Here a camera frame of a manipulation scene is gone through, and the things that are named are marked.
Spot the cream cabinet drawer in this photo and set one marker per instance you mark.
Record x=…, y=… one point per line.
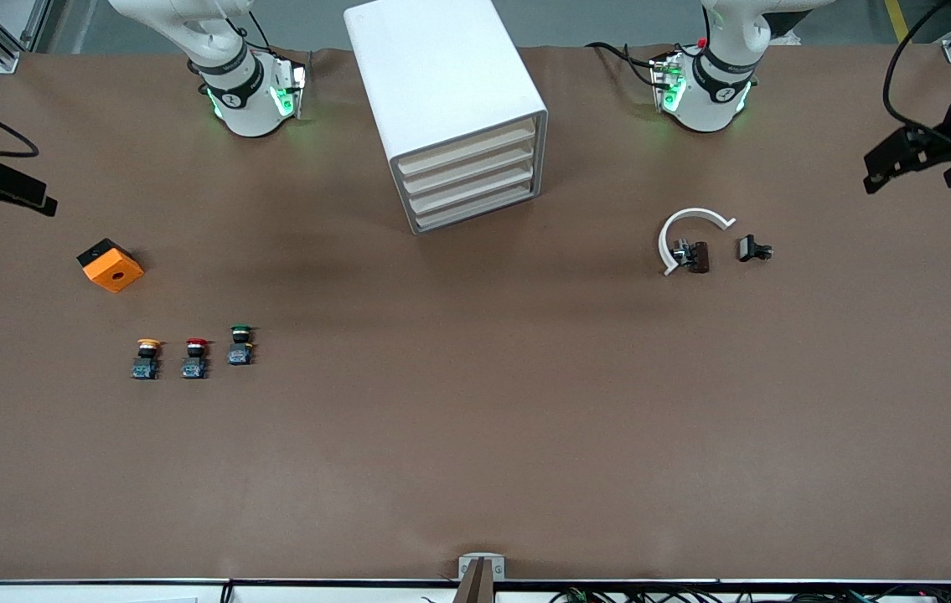
x=468, y=169
x=471, y=188
x=465, y=149
x=475, y=207

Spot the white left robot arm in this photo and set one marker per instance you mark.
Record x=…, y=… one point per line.
x=705, y=92

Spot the yellow push button switch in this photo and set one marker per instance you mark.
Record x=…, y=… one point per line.
x=146, y=360

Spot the white table edge rail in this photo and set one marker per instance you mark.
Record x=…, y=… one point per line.
x=106, y=591

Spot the green push button switch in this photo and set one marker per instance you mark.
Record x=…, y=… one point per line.
x=240, y=347

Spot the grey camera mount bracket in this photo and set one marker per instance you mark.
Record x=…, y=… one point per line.
x=482, y=569

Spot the white drawer cabinet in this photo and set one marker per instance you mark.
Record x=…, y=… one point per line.
x=441, y=75

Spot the orange box with hole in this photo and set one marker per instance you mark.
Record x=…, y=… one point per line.
x=113, y=268

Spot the black small clip part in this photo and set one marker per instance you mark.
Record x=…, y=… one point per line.
x=749, y=249

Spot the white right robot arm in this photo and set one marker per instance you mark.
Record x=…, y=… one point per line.
x=245, y=92

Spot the red push button switch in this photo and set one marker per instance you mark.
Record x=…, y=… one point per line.
x=195, y=360

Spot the brown small electrical component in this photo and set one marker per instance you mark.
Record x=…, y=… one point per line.
x=697, y=256

